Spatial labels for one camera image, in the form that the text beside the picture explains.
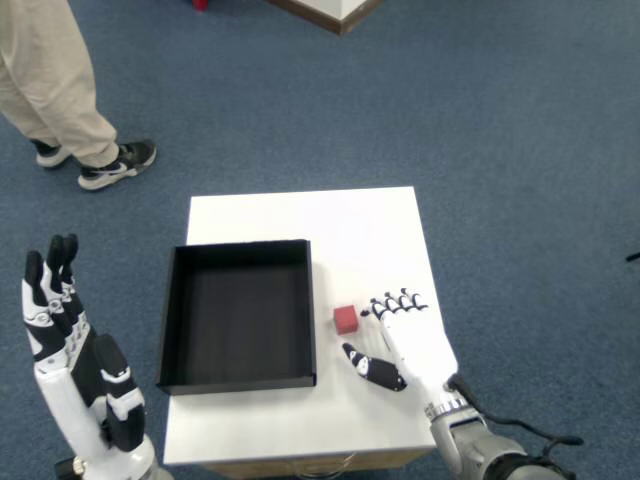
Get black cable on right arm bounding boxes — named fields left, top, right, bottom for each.
left=442, top=373, right=584, bottom=461

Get black open box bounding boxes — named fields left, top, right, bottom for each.
left=155, top=239, right=319, bottom=397

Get red cube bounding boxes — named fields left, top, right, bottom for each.
left=333, top=304, right=360, bottom=335

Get black white sneaker with swoosh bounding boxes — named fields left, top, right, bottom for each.
left=77, top=139, right=158, bottom=192

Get white cabinet with wooden base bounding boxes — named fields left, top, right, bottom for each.
left=264, top=0, right=386, bottom=36

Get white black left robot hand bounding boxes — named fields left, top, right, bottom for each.
left=20, top=233, right=156, bottom=474

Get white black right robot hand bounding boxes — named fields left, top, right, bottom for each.
left=341, top=287, right=472, bottom=417

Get white top wooden table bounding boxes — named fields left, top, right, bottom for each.
left=162, top=186, right=471, bottom=474

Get beige trousers of person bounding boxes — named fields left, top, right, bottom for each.
left=0, top=0, right=120, bottom=170

